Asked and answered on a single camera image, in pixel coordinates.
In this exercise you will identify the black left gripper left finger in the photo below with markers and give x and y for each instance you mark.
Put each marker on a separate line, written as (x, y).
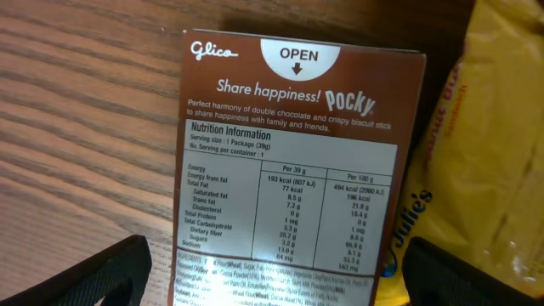
(115, 276)

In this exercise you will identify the yellow Julie's sandwich packet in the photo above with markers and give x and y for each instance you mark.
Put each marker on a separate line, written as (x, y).
(474, 185)

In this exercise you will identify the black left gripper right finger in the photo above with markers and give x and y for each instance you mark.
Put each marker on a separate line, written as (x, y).
(433, 277)

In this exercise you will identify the brown Pocky box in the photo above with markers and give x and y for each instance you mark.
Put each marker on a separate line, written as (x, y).
(289, 162)

